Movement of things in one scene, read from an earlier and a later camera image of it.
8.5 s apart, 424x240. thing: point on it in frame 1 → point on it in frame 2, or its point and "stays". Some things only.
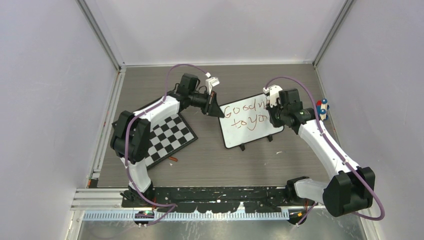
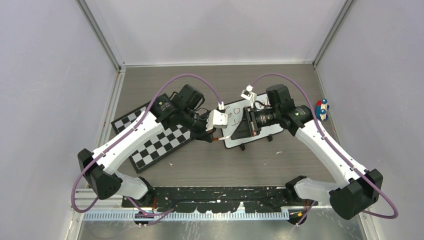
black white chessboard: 167,138 stays
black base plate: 223,199 stays
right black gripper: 276,123 → 248,127
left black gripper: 212,108 → 203,135
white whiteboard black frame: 246,120 stays
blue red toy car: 322,107 stays
